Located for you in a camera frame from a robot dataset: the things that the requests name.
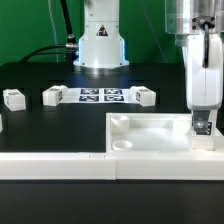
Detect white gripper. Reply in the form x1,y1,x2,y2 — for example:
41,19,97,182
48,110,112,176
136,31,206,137
182,34,223,134

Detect white square table top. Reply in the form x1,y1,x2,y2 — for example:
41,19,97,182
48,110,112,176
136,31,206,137
106,113,224,153

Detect white front fence bar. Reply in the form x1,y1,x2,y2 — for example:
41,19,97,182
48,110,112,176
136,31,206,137
0,152,224,180

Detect fiducial marker sheet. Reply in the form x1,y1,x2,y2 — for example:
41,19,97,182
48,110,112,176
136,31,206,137
61,88,132,104

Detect black vertical cable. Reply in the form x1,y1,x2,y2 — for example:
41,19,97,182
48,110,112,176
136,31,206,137
59,0,76,45

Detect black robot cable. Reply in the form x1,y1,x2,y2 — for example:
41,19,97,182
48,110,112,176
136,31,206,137
19,42,80,64

